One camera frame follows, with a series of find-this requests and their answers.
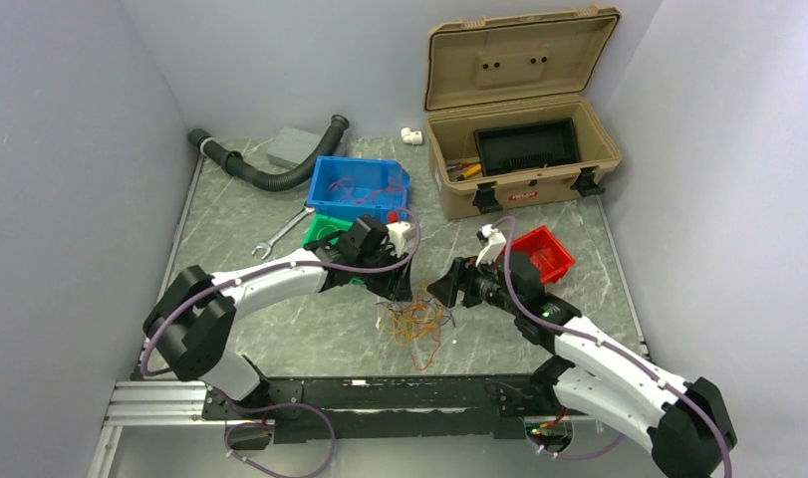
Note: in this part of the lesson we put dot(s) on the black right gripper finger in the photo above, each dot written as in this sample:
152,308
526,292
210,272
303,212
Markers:
465,264
447,288

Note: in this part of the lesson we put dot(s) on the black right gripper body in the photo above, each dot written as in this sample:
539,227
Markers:
483,285

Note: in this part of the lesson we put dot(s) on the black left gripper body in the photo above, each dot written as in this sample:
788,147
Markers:
382,256

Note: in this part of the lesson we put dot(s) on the white pipe elbow fitting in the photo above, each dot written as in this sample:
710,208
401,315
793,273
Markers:
411,137

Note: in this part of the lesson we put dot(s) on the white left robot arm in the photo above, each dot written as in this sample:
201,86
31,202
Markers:
191,322

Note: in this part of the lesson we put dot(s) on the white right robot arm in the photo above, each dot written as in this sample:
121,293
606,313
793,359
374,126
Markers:
683,424

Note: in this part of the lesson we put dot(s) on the green plastic bin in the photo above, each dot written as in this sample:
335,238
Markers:
324,231

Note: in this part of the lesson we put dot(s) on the blue plastic bin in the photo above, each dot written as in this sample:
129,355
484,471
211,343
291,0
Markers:
348,188

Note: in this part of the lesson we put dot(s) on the red plastic bin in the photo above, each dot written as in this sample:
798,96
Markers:
546,253

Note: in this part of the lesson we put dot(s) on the silver open-end wrench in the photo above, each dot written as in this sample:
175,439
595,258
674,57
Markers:
264,248

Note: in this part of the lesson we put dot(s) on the grey flat block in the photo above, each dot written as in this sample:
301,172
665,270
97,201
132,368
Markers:
291,146

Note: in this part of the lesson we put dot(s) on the black toolbox tray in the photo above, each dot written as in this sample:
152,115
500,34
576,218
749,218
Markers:
541,144

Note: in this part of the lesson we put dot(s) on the tan plastic toolbox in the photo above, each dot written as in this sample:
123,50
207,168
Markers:
505,71

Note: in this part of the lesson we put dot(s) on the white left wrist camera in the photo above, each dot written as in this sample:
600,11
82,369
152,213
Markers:
403,233

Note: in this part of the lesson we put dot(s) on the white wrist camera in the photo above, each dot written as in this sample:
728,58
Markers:
492,243
403,233

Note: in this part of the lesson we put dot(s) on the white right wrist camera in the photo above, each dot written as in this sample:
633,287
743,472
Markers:
492,243

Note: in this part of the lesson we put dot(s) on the yellow handled screwdriver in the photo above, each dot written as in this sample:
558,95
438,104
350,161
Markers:
463,170

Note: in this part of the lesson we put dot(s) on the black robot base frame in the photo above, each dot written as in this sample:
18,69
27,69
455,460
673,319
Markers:
303,408

